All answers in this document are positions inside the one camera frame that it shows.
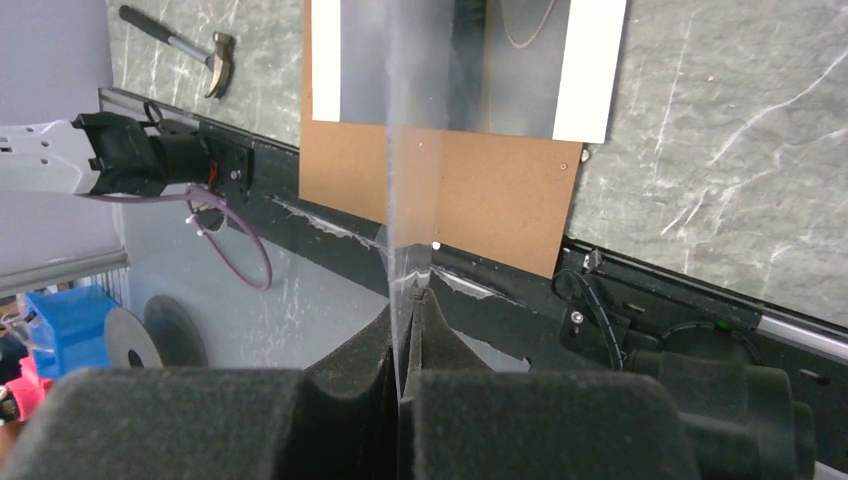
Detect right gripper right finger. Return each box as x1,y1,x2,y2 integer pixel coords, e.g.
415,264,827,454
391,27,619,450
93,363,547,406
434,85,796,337
400,289,699,479

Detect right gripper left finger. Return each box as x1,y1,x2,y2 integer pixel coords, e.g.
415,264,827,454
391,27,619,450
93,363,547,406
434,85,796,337
1,312,395,479

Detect glossy photo white borders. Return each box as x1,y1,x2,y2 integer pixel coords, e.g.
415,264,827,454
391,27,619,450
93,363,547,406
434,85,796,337
304,1,628,144

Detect clear acrylic sheet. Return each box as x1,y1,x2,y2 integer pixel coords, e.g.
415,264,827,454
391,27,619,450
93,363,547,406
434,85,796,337
386,1,456,405

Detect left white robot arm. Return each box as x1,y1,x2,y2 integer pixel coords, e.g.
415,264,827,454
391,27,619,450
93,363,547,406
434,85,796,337
1,112,253,203

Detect brown cardboard backing board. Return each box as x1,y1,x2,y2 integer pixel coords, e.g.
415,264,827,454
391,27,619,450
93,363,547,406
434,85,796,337
299,1,583,277

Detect grey round disc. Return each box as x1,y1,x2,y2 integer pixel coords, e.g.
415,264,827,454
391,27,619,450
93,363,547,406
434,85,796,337
103,308,164,368

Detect blue plastic bin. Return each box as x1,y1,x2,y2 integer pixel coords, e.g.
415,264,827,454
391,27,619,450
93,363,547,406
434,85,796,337
25,285,118,379

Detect small claw hammer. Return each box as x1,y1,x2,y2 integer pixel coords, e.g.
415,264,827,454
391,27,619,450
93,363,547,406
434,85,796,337
118,5,236,99

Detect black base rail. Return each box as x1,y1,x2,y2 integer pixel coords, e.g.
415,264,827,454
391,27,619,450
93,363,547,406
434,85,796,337
99,86,848,475

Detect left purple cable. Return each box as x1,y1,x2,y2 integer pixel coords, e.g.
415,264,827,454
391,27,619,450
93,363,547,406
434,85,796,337
79,184,274,293

